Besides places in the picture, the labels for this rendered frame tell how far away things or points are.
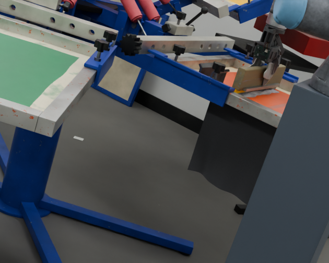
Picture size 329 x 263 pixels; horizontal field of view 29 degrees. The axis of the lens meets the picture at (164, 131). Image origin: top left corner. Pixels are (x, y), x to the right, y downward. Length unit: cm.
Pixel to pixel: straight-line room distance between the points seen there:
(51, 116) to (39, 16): 84
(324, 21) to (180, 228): 207
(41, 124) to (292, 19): 57
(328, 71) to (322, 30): 9
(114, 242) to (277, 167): 164
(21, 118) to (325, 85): 65
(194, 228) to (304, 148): 198
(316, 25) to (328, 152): 27
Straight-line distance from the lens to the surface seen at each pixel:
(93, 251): 286
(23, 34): 211
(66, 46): 209
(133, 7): 248
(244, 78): 214
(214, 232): 336
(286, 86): 253
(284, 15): 138
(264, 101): 224
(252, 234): 150
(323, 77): 143
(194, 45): 243
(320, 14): 137
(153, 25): 248
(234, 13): 281
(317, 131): 140
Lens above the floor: 146
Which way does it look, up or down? 19 degrees down
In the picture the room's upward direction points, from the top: 18 degrees clockwise
